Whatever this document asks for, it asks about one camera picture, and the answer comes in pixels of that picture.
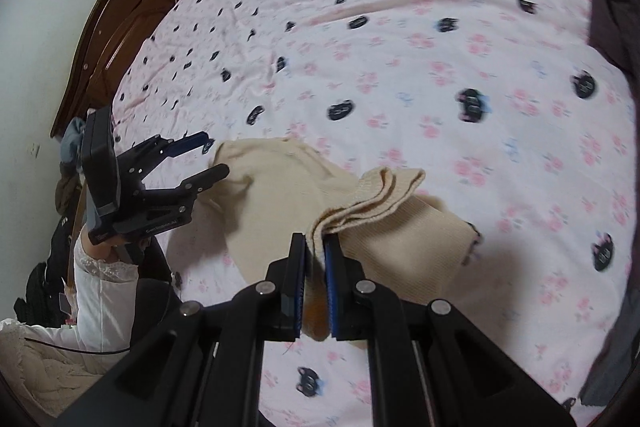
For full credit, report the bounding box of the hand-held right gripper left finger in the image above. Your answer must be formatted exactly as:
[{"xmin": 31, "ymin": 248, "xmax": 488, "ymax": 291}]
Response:
[{"xmin": 55, "ymin": 233, "xmax": 307, "ymax": 427}]

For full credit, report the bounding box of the dark cloth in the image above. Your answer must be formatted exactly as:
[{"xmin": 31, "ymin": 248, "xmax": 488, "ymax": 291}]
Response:
[{"xmin": 588, "ymin": 0, "xmax": 640, "ymax": 75}]

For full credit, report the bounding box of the person's left hand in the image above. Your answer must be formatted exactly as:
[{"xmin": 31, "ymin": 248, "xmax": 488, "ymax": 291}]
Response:
[{"xmin": 82, "ymin": 231, "xmax": 152, "ymax": 264}]

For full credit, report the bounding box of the thin black cable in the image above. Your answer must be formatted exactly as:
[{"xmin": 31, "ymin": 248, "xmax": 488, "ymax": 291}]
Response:
[{"xmin": 22, "ymin": 336, "xmax": 132, "ymax": 356}]

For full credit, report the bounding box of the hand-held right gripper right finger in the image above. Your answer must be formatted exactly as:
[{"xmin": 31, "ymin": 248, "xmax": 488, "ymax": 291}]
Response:
[{"xmin": 324, "ymin": 236, "xmax": 576, "ymax": 427}]

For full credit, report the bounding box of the beige knitted sweater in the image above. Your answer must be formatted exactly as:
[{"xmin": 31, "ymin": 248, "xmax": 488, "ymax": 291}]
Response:
[{"xmin": 199, "ymin": 138, "xmax": 477, "ymax": 352}]

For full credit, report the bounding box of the dark wooden headboard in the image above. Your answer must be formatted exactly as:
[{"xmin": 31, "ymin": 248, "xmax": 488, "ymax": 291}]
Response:
[{"xmin": 50, "ymin": 0, "xmax": 261, "ymax": 138}]

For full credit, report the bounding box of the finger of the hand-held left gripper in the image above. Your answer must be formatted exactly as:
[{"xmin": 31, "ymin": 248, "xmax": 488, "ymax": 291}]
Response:
[
  {"xmin": 117, "ymin": 131, "xmax": 209, "ymax": 188},
  {"xmin": 144, "ymin": 164, "xmax": 231, "ymax": 206}
]

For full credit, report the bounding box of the grey cloth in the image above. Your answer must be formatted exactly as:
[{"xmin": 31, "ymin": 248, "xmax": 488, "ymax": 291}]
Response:
[{"xmin": 560, "ymin": 292, "xmax": 640, "ymax": 414}]

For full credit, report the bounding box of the pile of hanging clothes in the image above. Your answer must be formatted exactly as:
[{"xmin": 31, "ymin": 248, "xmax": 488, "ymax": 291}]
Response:
[{"xmin": 54, "ymin": 117, "xmax": 92, "ymax": 220}]

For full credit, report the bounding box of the black bag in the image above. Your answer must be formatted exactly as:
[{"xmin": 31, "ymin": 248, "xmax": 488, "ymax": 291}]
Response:
[{"xmin": 14, "ymin": 217, "xmax": 80, "ymax": 325}]

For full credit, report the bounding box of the person's cream knit cardigan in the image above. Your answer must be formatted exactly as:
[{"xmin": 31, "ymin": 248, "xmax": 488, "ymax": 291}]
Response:
[{"xmin": 0, "ymin": 318, "xmax": 118, "ymax": 414}]

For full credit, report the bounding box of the pink floral bed sheet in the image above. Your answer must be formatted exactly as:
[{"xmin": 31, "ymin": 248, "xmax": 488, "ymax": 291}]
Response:
[{"xmin": 107, "ymin": 0, "xmax": 640, "ymax": 427}]

